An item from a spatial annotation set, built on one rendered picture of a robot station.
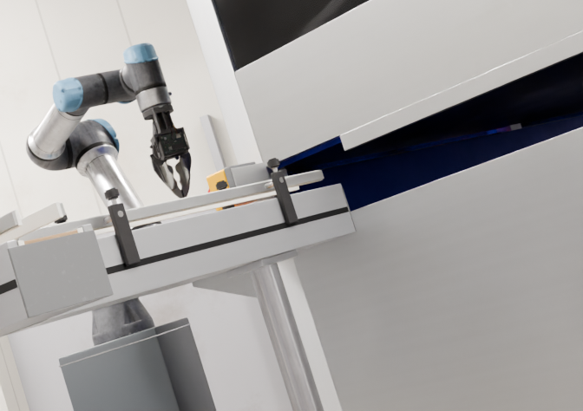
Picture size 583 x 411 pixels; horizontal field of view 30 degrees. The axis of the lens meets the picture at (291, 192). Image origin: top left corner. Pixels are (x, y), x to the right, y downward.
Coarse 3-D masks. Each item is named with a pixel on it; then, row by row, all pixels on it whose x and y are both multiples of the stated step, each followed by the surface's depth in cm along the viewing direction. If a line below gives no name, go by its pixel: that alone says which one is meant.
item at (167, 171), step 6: (162, 168) 248; (168, 168) 246; (168, 174) 246; (168, 180) 248; (174, 180) 248; (168, 186) 248; (174, 186) 247; (174, 192) 248; (180, 192) 248; (180, 198) 248
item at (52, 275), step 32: (0, 224) 129; (32, 224) 136; (0, 256) 126; (32, 256) 126; (64, 256) 129; (96, 256) 133; (0, 288) 126; (32, 288) 125; (64, 288) 128; (96, 288) 131; (0, 320) 127; (32, 320) 132
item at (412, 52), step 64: (384, 0) 185; (448, 0) 177; (512, 0) 169; (576, 0) 162; (256, 64) 206; (320, 64) 196; (384, 64) 187; (448, 64) 179; (512, 64) 171; (256, 128) 208; (320, 128) 198; (384, 128) 189; (512, 128) 282
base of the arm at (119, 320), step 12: (132, 300) 259; (96, 312) 257; (108, 312) 256; (120, 312) 256; (132, 312) 257; (144, 312) 259; (96, 324) 257; (108, 324) 255; (120, 324) 254; (132, 324) 255; (144, 324) 257; (96, 336) 256; (108, 336) 254; (120, 336) 254
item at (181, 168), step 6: (180, 162) 249; (186, 162) 250; (180, 168) 249; (186, 168) 246; (180, 174) 249; (186, 174) 247; (180, 180) 249; (186, 180) 248; (186, 186) 249; (186, 192) 249
